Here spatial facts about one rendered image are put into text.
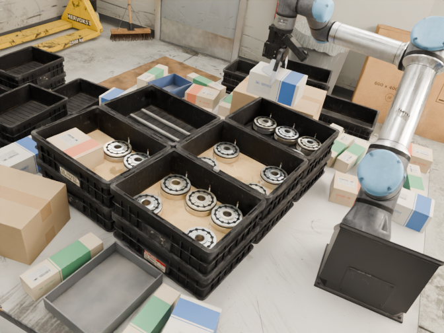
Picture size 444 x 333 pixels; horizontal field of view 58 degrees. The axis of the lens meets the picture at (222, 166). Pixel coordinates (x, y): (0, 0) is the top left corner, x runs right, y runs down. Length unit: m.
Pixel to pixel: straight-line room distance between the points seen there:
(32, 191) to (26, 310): 0.35
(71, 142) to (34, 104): 1.14
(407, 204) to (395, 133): 0.57
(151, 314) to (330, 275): 0.56
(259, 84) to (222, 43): 3.04
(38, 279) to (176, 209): 0.45
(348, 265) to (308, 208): 0.42
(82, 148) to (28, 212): 0.30
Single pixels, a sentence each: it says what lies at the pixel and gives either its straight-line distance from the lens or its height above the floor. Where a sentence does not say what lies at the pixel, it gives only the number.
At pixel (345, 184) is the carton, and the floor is 0.78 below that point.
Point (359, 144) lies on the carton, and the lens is 2.04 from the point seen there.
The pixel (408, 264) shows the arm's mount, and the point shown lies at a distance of 1.25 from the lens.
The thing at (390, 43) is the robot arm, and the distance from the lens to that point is 1.48.
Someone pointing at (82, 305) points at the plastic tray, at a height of 0.70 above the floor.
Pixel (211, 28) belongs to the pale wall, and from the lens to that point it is 4.62.
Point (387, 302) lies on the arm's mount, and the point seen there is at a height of 0.76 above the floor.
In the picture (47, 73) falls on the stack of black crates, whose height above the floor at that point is 0.53.
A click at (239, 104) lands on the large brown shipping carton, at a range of 1.96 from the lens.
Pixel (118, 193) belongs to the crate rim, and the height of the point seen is 0.93.
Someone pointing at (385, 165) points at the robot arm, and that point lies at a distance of 1.15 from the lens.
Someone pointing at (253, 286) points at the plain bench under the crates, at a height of 0.70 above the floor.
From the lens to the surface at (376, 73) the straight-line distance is 4.03.
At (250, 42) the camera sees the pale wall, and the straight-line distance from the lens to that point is 4.50.
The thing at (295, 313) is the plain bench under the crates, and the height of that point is 0.70.
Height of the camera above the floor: 1.75
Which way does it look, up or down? 37 degrees down
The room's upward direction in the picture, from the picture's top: 9 degrees clockwise
